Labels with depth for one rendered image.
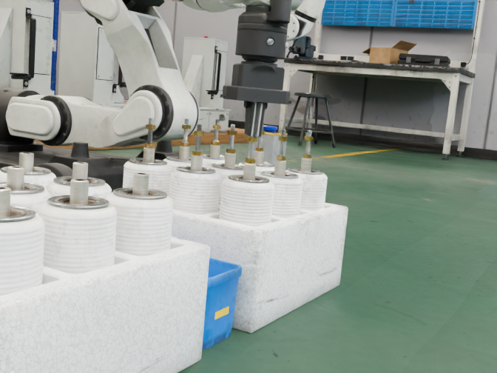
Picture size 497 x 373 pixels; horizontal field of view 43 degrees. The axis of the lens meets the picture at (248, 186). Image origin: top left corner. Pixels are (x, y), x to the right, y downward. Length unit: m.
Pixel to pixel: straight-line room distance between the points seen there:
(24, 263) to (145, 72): 1.02
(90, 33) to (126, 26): 2.30
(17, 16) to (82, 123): 1.87
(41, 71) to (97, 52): 0.45
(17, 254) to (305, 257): 0.67
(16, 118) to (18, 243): 1.24
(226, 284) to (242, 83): 0.34
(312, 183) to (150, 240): 0.52
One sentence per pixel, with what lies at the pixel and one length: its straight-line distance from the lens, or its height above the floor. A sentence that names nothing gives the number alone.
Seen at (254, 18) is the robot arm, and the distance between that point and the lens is 1.10.
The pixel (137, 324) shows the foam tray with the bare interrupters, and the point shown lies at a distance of 0.84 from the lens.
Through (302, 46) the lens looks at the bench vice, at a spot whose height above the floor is 0.87.
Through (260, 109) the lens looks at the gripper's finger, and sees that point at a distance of 1.12.
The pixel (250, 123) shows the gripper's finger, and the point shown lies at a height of 0.35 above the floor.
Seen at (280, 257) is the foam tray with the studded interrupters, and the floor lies 0.12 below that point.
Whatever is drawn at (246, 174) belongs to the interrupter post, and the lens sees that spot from 1.13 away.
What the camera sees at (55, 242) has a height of 0.21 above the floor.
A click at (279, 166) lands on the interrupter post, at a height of 0.27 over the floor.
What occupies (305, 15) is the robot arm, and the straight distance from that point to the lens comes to 1.79.
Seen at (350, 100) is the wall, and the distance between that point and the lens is 6.52.
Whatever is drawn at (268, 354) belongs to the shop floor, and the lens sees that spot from 1.04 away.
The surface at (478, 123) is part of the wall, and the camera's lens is 6.20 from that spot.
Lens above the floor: 0.41
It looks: 8 degrees down
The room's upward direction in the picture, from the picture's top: 5 degrees clockwise
